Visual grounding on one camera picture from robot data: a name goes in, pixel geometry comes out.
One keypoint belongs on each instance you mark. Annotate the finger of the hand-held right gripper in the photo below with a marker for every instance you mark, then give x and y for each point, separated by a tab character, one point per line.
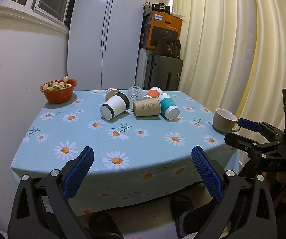
242	140
249	124

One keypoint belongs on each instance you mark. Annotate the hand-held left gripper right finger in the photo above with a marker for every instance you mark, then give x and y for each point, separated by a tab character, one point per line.
207	174

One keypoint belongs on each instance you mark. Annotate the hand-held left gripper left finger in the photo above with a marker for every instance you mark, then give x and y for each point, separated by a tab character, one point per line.
79	171

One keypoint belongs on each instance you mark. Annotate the beige ceramic mug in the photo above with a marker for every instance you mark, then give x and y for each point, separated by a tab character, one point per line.
223	119

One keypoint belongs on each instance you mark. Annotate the white black-banded paper cup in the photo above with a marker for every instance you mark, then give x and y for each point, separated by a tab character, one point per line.
115	105

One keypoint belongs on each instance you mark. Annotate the teal paper cup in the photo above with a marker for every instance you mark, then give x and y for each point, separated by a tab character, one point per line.
167	105

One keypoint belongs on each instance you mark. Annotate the plain brown paper cup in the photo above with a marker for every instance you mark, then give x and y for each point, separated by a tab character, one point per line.
111	94

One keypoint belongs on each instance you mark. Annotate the brown ship-print paper cup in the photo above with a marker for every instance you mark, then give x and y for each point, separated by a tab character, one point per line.
146	107

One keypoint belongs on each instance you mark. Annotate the orange paper cup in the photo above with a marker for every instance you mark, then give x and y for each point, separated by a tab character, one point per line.
152	93

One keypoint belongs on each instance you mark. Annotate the black slipper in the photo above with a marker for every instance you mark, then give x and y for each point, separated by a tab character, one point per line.
187	216
103	225

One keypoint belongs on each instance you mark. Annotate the blue daisy tablecloth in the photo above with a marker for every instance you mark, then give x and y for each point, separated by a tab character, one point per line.
133	149

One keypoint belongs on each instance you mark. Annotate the cream curtain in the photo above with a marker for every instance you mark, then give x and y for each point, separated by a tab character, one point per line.
227	54

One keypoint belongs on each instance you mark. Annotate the red plastic bowl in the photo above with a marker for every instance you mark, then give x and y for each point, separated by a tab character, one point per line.
58	95

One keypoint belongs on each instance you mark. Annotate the pile of pale fruits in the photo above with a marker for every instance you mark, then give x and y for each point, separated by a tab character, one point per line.
58	84

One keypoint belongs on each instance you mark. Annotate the clear drinking glass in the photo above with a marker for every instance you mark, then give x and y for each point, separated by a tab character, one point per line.
134	94

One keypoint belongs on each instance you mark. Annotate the dark grey suitcase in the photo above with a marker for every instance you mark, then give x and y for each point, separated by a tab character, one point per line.
160	72

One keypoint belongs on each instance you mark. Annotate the brown handbag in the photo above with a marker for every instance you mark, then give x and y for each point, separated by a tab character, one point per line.
169	47

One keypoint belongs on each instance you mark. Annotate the white suitcase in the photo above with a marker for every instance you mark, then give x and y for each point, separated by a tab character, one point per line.
140	67

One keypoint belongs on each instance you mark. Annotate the orange cardboard box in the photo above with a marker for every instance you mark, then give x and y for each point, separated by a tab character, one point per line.
165	29

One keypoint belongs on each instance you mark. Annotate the grey wardrobe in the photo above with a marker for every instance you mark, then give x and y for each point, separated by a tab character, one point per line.
90	34

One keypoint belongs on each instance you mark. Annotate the white framed window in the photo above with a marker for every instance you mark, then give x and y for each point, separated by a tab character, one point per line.
50	0

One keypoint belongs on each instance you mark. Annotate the black camera bag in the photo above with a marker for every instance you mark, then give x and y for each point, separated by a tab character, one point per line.
160	7

